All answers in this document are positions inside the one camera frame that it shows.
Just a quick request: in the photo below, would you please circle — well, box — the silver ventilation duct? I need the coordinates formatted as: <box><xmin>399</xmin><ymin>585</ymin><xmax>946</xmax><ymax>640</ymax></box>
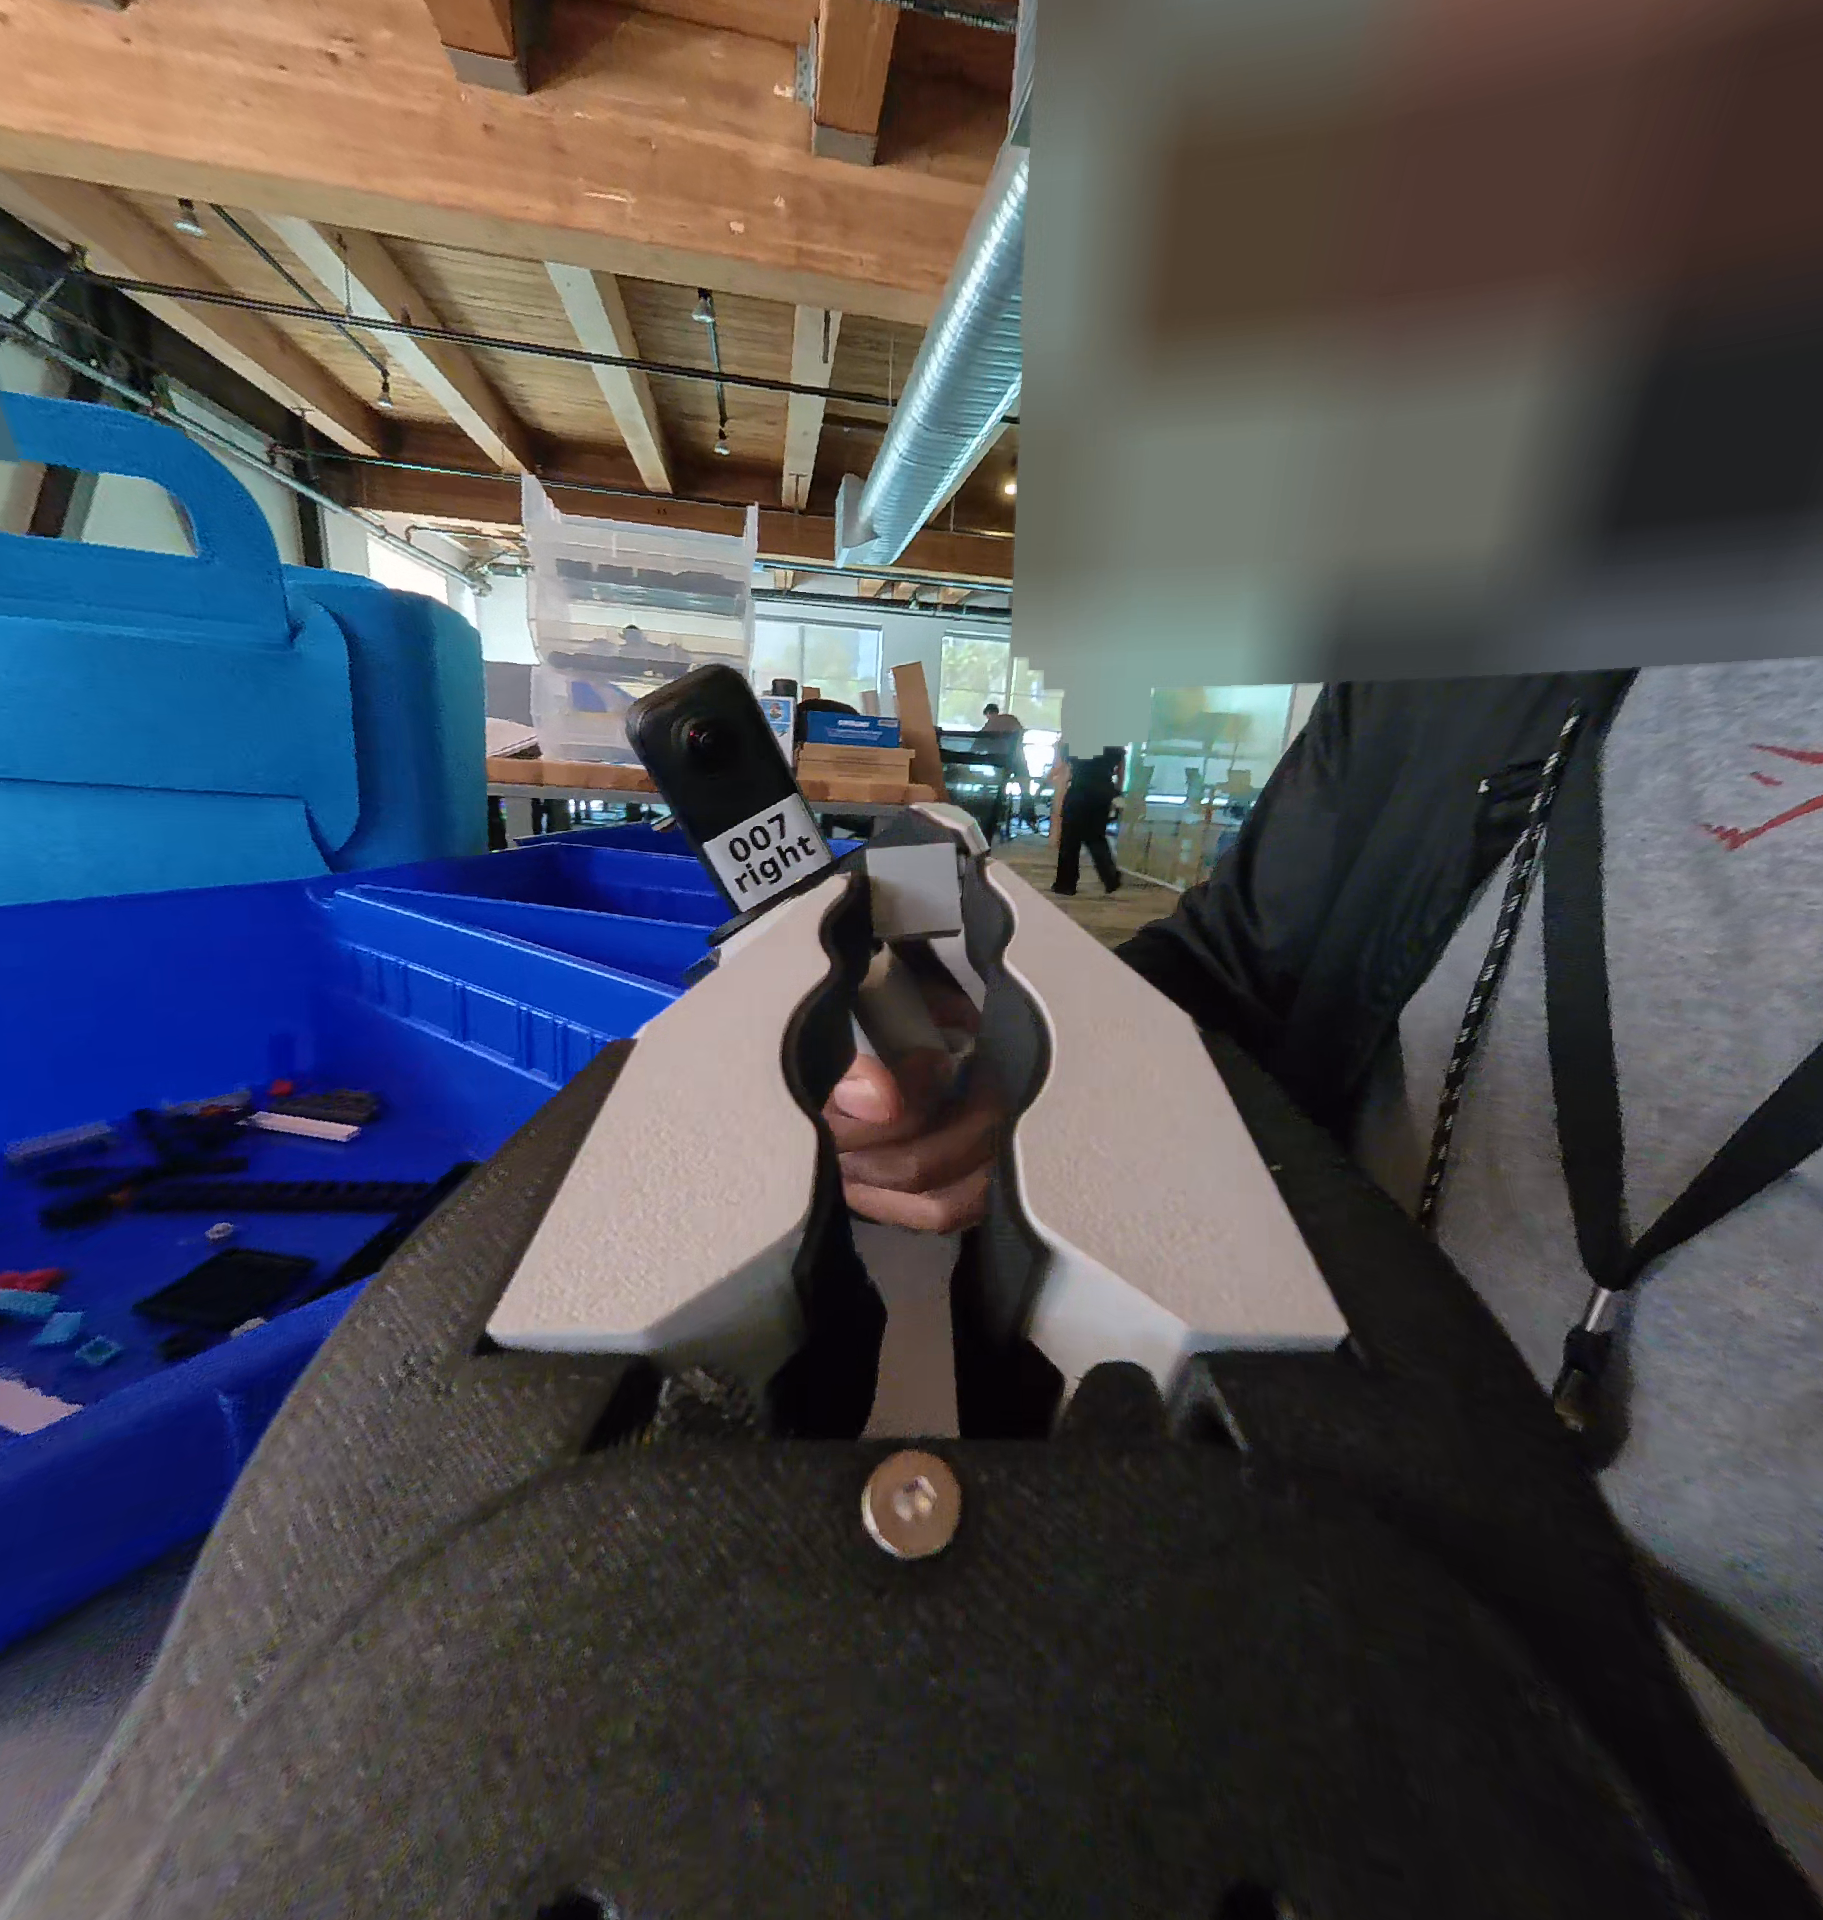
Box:
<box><xmin>834</xmin><ymin>141</ymin><xmax>1032</xmax><ymax>572</ymax></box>

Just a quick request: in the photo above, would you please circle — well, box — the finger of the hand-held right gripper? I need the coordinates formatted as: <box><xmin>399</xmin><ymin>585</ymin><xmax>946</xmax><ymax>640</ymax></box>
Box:
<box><xmin>907</xmin><ymin>800</ymin><xmax>1004</xmax><ymax>873</ymax></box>

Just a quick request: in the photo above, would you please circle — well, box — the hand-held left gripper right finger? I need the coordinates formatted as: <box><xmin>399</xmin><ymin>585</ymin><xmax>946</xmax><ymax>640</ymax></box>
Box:
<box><xmin>959</xmin><ymin>860</ymin><xmax>1353</xmax><ymax>1439</ymax></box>

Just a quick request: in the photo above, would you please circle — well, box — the pile of mixed toy bricks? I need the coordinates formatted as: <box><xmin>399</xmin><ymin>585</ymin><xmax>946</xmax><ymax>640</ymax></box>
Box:
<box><xmin>0</xmin><ymin>1079</ymin><xmax>477</xmax><ymax>1443</ymax></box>

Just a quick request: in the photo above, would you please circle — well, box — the person's right hand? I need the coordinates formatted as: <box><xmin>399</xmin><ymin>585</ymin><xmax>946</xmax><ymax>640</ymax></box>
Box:
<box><xmin>821</xmin><ymin>1049</ymin><xmax>1004</xmax><ymax>1239</ymax></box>

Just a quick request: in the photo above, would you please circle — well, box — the person's right forearm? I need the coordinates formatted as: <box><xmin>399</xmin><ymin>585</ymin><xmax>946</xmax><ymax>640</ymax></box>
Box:
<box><xmin>1117</xmin><ymin>678</ymin><xmax>1640</xmax><ymax>1135</ymax></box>

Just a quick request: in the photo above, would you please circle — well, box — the clear plastic drawer stack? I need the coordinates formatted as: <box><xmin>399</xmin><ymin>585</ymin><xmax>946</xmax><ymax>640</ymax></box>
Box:
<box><xmin>521</xmin><ymin>473</ymin><xmax>761</xmax><ymax>766</ymax></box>

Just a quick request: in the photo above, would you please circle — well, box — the blue plastic bin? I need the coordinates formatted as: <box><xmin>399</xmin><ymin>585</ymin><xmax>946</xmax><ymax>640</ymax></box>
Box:
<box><xmin>326</xmin><ymin>856</ymin><xmax>732</xmax><ymax>1082</ymax></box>
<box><xmin>514</xmin><ymin>822</ymin><xmax>867</xmax><ymax>902</ymax></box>
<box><xmin>0</xmin><ymin>879</ymin><xmax>702</xmax><ymax>1684</ymax></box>

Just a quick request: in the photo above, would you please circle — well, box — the grey sweatshirt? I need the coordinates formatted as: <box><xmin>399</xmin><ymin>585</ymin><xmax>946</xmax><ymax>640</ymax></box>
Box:
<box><xmin>1353</xmin><ymin>658</ymin><xmax>1823</xmax><ymax>1920</ymax></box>

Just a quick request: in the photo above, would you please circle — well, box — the black shoulder strap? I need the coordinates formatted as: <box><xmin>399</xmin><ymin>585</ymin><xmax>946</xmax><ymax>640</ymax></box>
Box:
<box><xmin>1540</xmin><ymin>695</ymin><xmax>1823</xmax><ymax>1466</ymax></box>

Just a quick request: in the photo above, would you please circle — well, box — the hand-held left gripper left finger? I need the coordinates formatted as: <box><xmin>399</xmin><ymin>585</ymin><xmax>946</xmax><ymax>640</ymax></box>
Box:
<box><xmin>485</xmin><ymin>873</ymin><xmax>888</xmax><ymax>1439</ymax></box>

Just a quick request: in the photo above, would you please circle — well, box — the black patterned cord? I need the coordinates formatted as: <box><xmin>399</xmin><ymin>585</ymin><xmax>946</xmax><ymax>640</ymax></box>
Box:
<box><xmin>1413</xmin><ymin>705</ymin><xmax>1588</xmax><ymax>1234</ymax></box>

